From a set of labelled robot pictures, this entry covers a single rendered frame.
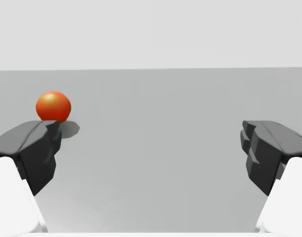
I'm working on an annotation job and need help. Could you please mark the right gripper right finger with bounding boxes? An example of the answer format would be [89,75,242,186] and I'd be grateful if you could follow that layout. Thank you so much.
[240,120,302,234]

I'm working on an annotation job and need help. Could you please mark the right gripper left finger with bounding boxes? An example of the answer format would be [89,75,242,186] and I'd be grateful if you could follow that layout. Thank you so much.
[0,120,62,234]

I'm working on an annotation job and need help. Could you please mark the small round ball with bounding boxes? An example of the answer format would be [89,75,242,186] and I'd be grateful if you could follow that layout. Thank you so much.
[36,91,72,123]

